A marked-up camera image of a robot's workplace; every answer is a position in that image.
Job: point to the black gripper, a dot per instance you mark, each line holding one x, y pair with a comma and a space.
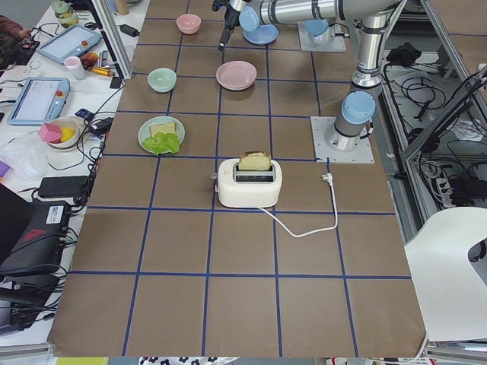
229, 17

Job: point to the blue plate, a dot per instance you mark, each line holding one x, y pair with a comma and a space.
264, 35

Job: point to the pink plate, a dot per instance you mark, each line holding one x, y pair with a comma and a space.
236, 73

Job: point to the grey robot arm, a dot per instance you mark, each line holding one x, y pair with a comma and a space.
377, 19
317, 30

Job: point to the pink bowl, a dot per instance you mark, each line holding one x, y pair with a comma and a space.
188, 23

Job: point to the cream plate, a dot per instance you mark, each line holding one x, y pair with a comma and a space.
237, 88

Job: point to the green bowl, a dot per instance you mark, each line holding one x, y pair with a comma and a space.
162, 79

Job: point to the bread slice on plate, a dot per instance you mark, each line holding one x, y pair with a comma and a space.
164, 128

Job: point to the green lettuce leaf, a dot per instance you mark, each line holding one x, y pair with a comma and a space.
162, 143

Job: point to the green plate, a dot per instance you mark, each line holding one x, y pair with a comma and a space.
144, 130

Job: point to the toast in toaster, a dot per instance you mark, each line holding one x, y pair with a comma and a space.
254, 161

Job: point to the pink cup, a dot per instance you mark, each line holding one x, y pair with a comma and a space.
75, 67

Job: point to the blue teach pendant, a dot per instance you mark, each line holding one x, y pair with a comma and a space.
41, 100
73, 41

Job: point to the cream toaster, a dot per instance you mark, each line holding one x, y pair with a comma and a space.
248, 189

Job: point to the bowl with toy fruit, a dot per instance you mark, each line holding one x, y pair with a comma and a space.
61, 134

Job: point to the black laptop power brick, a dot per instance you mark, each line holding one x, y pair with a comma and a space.
61, 186

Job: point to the black computer box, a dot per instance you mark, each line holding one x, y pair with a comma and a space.
31, 237

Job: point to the white chair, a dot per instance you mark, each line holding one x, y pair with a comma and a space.
451, 294

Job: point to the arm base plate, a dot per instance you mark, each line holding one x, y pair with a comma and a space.
330, 146
332, 40

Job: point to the aluminium frame post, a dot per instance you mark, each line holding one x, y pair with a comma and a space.
112, 39

